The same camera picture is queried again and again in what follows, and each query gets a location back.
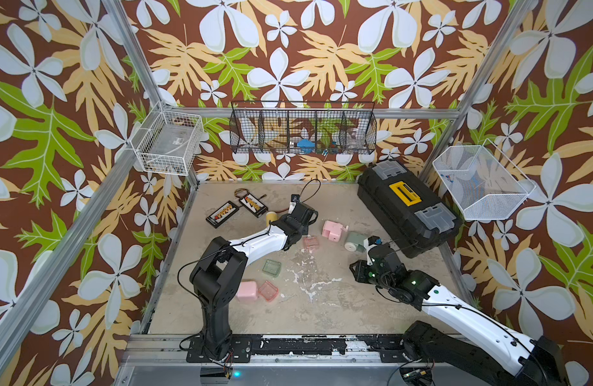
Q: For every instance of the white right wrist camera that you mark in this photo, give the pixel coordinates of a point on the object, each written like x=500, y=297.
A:
x=371, y=242

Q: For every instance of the pink pencil sharpener left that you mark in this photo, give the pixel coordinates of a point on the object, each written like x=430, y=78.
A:
x=247, y=291

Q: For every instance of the yellow pencil sharpener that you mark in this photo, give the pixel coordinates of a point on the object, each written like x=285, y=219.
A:
x=271, y=217

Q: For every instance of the green pencil sharpener right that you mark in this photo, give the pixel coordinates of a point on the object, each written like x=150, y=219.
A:
x=354, y=242

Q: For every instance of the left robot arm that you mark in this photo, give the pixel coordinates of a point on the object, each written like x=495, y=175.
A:
x=217, y=275

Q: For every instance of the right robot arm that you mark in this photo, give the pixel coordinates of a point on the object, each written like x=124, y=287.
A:
x=489, y=351

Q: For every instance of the black yellow-latch toolbox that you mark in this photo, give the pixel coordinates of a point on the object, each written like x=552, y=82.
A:
x=413, y=215

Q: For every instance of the aluminium frame post right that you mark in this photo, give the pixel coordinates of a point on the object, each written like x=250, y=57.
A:
x=495, y=52

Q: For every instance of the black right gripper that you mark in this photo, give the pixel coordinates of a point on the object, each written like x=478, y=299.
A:
x=358, y=266

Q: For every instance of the clear pink tray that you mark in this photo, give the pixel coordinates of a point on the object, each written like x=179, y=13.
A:
x=311, y=243

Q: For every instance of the pink pencil sharpener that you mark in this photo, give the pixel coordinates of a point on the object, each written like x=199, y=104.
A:
x=333, y=231
x=247, y=291

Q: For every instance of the black wire basket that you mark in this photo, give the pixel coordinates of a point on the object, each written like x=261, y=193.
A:
x=301, y=127

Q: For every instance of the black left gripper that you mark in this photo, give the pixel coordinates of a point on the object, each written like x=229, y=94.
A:
x=304, y=230

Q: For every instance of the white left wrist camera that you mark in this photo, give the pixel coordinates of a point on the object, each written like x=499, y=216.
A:
x=295, y=199

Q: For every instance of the white mesh basket right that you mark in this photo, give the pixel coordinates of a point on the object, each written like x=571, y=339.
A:
x=483, y=181

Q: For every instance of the aluminium frame post left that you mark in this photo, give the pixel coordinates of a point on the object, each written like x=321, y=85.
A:
x=116, y=11

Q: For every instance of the black charging board right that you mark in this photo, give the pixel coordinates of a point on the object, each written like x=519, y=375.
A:
x=253, y=205

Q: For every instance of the aluminium frame post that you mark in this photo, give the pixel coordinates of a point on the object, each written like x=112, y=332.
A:
x=116, y=11
x=495, y=52

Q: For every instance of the black charging board left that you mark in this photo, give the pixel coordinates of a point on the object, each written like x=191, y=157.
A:
x=222, y=214

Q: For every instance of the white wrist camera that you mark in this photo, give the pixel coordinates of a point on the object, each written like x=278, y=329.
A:
x=295, y=199
x=371, y=242

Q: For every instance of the black charging board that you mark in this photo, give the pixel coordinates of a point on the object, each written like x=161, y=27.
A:
x=253, y=205
x=222, y=214

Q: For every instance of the pink pencil sharpener right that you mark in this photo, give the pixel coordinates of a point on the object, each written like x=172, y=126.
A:
x=333, y=231

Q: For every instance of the clear green tray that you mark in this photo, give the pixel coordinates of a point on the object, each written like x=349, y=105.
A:
x=272, y=268

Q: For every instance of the white wire basket left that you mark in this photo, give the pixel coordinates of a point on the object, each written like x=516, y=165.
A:
x=167, y=141

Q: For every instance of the clear red tray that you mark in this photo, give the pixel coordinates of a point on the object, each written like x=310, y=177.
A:
x=268, y=291

